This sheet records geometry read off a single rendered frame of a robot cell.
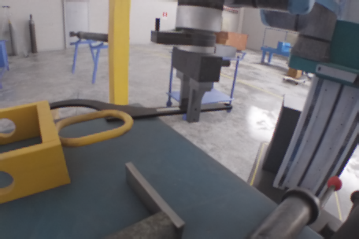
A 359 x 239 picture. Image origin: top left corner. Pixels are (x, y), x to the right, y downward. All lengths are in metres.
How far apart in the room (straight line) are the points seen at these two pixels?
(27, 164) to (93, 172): 0.09
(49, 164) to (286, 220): 0.26
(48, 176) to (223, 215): 0.21
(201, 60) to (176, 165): 0.18
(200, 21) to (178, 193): 0.28
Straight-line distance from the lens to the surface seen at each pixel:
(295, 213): 0.23
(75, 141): 0.29
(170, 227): 0.20
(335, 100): 1.33
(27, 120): 0.39
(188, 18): 0.39
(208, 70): 0.38
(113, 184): 0.27
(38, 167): 0.26
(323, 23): 1.03
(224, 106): 0.51
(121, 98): 2.16
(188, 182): 0.28
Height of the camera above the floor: 1.25
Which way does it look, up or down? 27 degrees down
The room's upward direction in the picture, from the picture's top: 5 degrees clockwise
